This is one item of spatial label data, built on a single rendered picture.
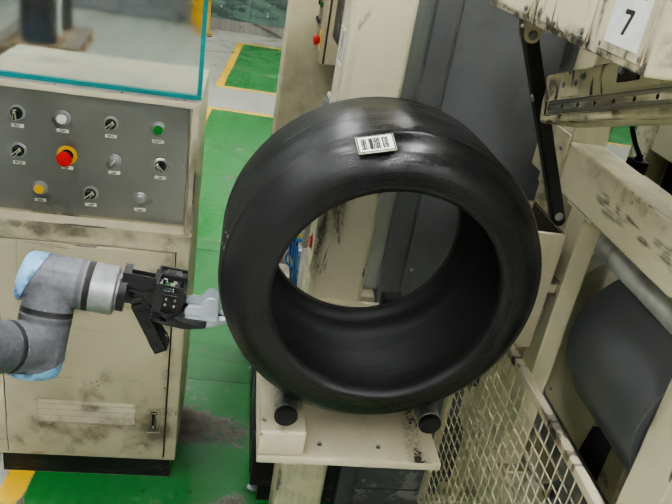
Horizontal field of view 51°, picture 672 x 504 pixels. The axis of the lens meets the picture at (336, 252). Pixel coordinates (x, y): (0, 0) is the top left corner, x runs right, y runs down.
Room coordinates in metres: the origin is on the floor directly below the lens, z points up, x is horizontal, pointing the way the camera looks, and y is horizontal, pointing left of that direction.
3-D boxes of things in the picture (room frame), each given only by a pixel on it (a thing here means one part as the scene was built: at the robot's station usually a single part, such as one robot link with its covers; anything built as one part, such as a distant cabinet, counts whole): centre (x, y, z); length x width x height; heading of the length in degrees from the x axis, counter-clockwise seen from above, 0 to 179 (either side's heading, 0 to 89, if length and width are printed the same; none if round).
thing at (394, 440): (1.24, -0.07, 0.80); 0.37 x 0.36 x 0.02; 100
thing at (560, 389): (1.78, -0.81, 0.61); 0.33 x 0.06 x 0.86; 100
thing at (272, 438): (1.22, 0.07, 0.83); 0.36 x 0.09 x 0.06; 10
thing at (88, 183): (1.87, 0.71, 0.63); 0.56 x 0.41 x 1.27; 100
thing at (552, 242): (1.52, -0.40, 1.05); 0.20 x 0.15 x 0.30; 10
